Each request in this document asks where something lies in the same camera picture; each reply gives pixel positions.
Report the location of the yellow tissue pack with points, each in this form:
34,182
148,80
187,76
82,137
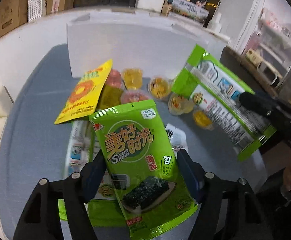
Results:
254,57

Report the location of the white rectangular container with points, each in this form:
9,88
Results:
269,73

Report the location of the green seaweed pack lying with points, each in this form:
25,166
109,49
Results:
103,210

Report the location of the small brown paper box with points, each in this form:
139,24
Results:
166,8

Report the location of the olive green snack packet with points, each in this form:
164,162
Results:
110,97

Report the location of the large brown cardboard box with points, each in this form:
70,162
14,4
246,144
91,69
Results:
13,13

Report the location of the black white snack packet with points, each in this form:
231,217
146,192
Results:
177,138

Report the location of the yellow snack pouch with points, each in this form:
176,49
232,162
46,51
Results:
84,97

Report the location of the dark wooden side shelf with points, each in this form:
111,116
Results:
247,72

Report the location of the pink jelly cup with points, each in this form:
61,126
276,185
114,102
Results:
114,79
132,95

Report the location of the green seaweed pack back side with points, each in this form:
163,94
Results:
215,91

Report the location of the printed landscape carton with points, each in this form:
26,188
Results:
190,10

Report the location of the white dotted paper bag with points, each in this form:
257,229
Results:
35,10

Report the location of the white spray bottle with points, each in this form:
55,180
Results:
214,24

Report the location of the yellow jelly cup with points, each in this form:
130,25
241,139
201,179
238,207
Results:
133,78
178,105
202,121

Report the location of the white storage box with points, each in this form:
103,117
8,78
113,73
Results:
158,45

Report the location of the clear plastic drawer organizer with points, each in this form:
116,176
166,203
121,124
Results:
272,40

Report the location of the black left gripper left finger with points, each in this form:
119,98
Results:
40,218

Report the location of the yellow jelly cup cartoon lid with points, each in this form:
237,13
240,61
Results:
159,88

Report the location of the green seaweed snack pack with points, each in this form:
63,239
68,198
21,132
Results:
143,168

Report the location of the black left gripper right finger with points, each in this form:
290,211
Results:
228,209

